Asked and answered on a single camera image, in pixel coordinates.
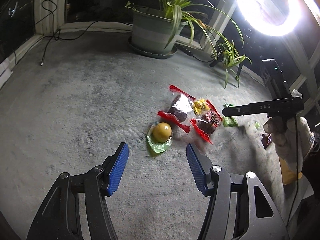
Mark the light green candy packet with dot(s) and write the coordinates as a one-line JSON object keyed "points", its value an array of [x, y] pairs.
{"points": [[227, 120]]}

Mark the white power strip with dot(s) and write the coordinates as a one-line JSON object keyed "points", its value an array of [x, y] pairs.
{"points": [[5, 72]]}

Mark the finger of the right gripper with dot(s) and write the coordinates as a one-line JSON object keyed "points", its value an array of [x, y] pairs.
{"points": [[236, 110]]}

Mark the yellow candy packet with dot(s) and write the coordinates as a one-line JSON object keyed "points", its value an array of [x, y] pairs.
{"points": [[200, 106]]}

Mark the large potted spider plant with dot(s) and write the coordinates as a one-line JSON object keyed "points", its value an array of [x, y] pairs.
{"points": [[156, 31]]}

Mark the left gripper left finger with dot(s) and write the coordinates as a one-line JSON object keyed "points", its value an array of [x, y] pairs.
{"points": [[81, 199]]}

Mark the bright ring light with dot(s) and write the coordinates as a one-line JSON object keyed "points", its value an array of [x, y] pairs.
{"points": [[276, 18]]}

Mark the white gloved right hand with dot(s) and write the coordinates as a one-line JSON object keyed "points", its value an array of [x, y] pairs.
{"points": [[293, 140]]}

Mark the dark snack red-edged packet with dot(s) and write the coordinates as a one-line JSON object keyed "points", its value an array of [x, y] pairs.
{"points": [[207, 123]]}

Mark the cardboard box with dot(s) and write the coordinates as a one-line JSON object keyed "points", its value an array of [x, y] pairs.
{"points": [[288, 176]]}

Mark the dark dates red-edged packet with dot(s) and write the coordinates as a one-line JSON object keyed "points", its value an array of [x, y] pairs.
{"points": [[180, 110]]}

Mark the small spider plant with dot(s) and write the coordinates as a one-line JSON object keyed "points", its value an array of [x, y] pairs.
{"points": [[226, 53]]}

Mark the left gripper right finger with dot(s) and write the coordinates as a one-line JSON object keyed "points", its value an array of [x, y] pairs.
{"points": [[239, 206]]}

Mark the brown Snickers bar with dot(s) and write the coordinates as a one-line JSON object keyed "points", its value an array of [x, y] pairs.
{"points": [[266, 140]]}

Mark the yellow ball green wrapper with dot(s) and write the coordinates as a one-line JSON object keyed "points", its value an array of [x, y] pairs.
{"points": [[159, 137]]}

